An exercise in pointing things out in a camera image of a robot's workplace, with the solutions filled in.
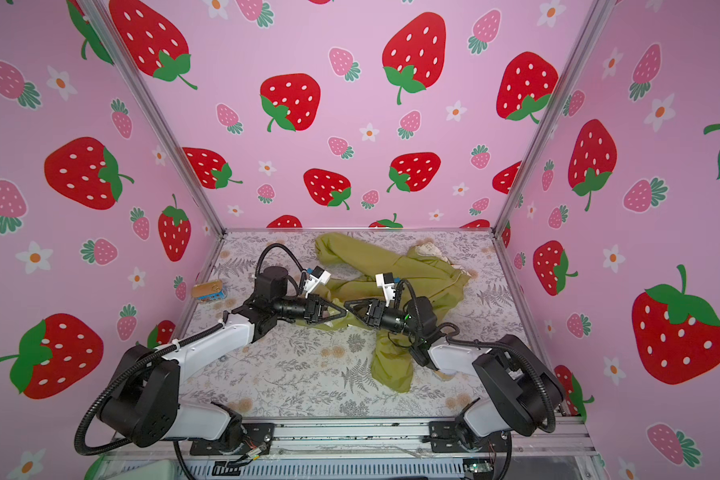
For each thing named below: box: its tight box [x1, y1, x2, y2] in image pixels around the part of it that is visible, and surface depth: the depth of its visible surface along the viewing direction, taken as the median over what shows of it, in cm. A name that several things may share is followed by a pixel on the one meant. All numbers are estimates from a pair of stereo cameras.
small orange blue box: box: [191, 280, 225, 302], surface depth 100 cm
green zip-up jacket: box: [296, 232, 472, 392], surface depth 82 cm
